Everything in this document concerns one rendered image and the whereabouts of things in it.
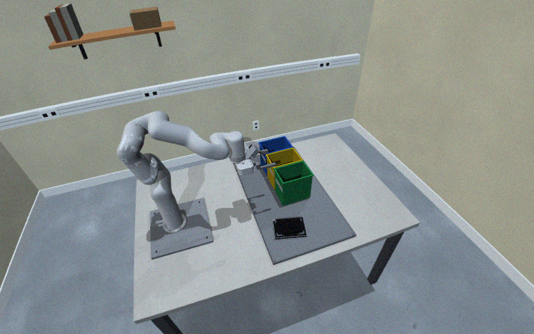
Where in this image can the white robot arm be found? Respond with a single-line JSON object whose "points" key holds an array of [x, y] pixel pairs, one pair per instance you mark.
{"points": [[146, 166]]}

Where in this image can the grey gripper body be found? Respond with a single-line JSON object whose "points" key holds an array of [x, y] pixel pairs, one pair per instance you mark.
{"points": [[245, 167]]}

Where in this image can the blue bin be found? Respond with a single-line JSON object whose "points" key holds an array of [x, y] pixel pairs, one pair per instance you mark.
{"points": [[273, 145]]}

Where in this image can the green returns bin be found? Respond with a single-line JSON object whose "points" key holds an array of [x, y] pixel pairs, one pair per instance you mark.
{"points": [[293, 182]]}

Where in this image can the yellow recycle bin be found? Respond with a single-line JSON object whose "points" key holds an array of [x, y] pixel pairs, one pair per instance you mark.
{"points": [[281, 158]]}

